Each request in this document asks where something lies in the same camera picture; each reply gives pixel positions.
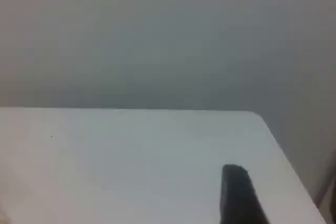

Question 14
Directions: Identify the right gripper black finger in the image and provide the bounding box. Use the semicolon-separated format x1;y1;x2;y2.
219;164;271;224

